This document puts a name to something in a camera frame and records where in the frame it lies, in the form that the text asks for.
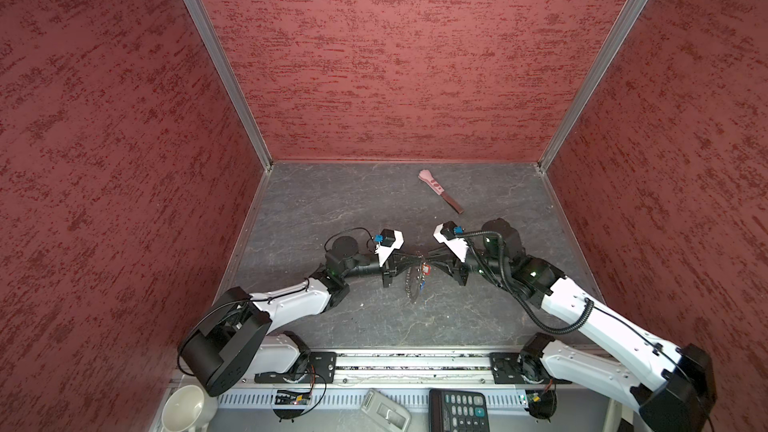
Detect pink handled knife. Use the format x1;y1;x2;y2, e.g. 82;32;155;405
418;169;464;214

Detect right aluminium corner post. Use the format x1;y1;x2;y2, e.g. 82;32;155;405
538;0;649;174

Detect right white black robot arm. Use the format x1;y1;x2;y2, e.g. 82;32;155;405
425;219;717;431

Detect black calculator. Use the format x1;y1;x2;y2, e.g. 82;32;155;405
428;389;490;432

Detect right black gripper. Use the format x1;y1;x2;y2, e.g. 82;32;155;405
426;245;509;286

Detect left aluminium corner post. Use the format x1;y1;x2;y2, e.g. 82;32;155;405
182;0;274;173

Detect aluminium corner post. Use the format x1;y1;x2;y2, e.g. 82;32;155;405
538;0;649;174
182;0;274;173

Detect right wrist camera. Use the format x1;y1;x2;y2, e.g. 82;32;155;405
433;221;469;263

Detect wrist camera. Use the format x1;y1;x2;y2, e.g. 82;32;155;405
373;229;404;267
433;221;469;263

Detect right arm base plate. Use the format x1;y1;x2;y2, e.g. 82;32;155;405
489;352;571;386

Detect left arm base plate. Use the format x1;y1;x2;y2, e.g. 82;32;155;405
253;351;338;385

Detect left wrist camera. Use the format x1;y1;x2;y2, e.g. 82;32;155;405
373;229;404;267

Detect white mug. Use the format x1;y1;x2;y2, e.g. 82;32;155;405
161;385;219;432

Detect aluminium front rail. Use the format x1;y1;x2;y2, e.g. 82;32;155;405
170;346;656;389

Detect grey plastic device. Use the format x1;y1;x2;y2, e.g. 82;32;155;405
360;389;412;432

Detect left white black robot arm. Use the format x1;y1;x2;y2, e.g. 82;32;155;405
177;229;421;397

